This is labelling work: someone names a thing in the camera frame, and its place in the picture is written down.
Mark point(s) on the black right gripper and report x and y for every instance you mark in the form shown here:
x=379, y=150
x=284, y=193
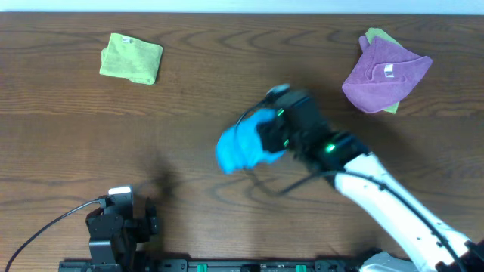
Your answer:
x=267, y=131

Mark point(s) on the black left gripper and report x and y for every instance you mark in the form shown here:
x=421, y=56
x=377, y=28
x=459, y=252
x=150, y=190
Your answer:
x=150, y=223

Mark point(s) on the blue microfiber cloth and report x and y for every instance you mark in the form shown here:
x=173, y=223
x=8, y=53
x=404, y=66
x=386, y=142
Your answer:
x=240, y=146

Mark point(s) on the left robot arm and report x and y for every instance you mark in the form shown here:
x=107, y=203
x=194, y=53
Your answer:
x=124, y=255

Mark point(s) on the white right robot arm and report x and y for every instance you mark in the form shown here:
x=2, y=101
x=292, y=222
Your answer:
x=357, y=173

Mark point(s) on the purple microfiber cloth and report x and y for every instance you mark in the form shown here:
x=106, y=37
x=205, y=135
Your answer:
x=385, y=74

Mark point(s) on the green cloth under purple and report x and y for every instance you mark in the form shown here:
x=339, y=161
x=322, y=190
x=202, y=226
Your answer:
x=377, y=32

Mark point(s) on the folded green cloth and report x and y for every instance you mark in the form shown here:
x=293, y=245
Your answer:
x=130, y=58

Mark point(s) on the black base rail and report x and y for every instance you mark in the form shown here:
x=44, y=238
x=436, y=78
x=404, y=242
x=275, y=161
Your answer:
x=181, y=265

